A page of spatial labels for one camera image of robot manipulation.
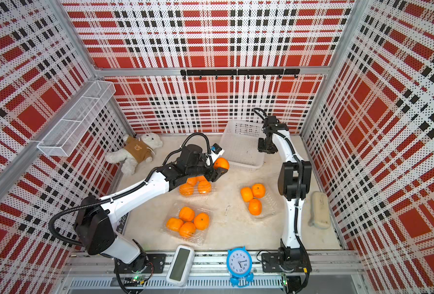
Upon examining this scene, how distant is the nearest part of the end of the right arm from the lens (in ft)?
2.42

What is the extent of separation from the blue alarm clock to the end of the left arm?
0.34 metres

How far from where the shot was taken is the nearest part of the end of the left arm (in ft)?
1.96

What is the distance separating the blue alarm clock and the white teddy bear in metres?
0.70
